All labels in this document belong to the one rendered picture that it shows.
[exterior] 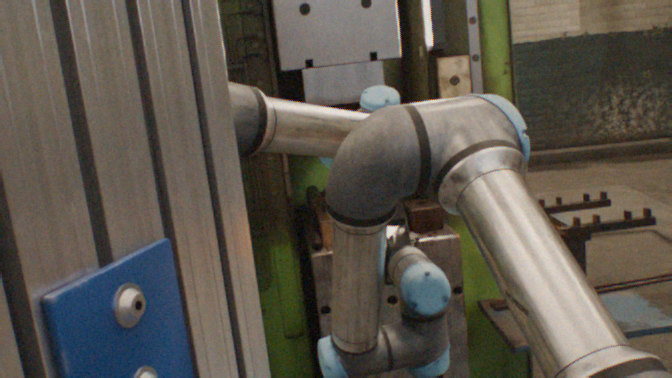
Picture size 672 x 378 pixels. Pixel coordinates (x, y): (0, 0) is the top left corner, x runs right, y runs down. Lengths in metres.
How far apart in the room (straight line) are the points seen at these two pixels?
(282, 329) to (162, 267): 1.53
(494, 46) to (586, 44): 6.06
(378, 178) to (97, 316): 0.53
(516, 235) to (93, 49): 0.51
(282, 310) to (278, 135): 1.02
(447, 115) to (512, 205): 0.14
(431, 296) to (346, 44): 0.76
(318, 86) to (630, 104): 6.70
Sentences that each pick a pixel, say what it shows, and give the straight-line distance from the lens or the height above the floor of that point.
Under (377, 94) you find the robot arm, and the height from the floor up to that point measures 1.30.
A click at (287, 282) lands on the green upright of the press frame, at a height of 0.79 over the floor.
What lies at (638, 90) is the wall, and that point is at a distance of 8.05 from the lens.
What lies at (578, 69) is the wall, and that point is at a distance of 7.80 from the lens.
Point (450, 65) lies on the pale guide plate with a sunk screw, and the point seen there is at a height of 1.33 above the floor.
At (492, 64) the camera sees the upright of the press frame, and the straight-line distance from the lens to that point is 1.79.
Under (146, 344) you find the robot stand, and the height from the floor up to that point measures 1.24.
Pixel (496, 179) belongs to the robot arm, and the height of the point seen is 1.21.
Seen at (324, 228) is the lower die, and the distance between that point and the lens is 1.58.
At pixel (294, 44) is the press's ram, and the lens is 1.53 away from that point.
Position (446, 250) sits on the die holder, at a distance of 1.59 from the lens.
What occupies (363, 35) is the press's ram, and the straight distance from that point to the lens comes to 1.55.
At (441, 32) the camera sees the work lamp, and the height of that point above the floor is 1.42.
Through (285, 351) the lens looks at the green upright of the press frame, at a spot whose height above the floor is 0.58.
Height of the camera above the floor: 1.34
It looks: 11 degrees down
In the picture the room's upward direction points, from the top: 7 degrees counter-clockwise
